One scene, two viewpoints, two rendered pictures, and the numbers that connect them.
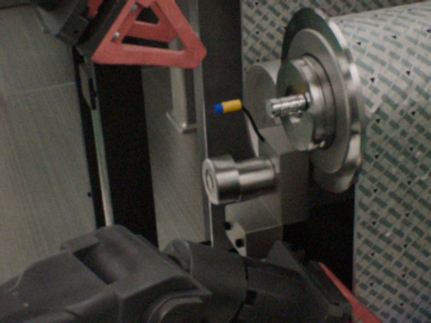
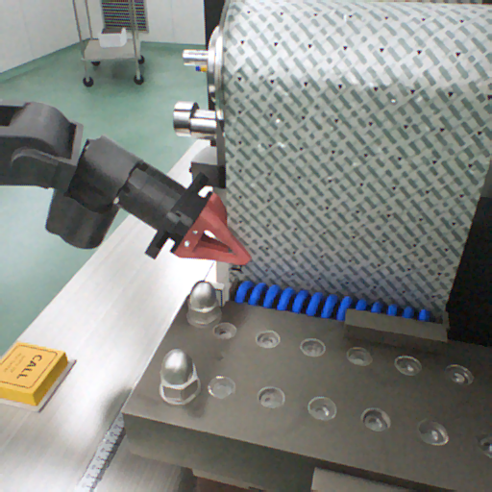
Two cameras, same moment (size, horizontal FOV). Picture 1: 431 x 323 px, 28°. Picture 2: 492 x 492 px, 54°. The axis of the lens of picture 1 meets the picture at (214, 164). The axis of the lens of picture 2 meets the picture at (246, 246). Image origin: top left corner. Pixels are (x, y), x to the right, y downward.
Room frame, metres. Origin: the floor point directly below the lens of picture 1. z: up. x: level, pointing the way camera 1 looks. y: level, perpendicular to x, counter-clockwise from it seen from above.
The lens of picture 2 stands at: (0.21, -0.36, 1.38)
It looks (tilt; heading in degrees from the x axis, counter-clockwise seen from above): 34 degrees down; 32
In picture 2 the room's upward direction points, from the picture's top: straight up
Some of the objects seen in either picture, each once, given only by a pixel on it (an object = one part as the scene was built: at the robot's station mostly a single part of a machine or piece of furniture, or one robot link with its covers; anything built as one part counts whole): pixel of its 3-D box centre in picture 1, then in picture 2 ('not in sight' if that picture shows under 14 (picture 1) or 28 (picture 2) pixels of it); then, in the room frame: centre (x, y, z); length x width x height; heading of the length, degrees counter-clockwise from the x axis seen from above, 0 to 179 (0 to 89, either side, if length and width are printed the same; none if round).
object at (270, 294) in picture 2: not in sight; (333, 310); (0.59, -0.23, 1.03); 0.21 x 0.04 x 0.03; 108
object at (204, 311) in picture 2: not in sight; (203, 299); (0.50, -0.12, 1.05); 0.04 x 0.04 x 0.04
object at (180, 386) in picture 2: not in sight; (178, 371); (0.42, -0.16, 1.05); 0.04 x 0.04 x 0.04
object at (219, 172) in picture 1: (220, 179); (186, 119); (0.64, 0.00, 1.18); 0.04 x 0.02 x 0.04; 18
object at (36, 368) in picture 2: not in sight; (27, 372); (0.41, 0.08, 0.91); 0.07 x 0.07 x 0.02; 18
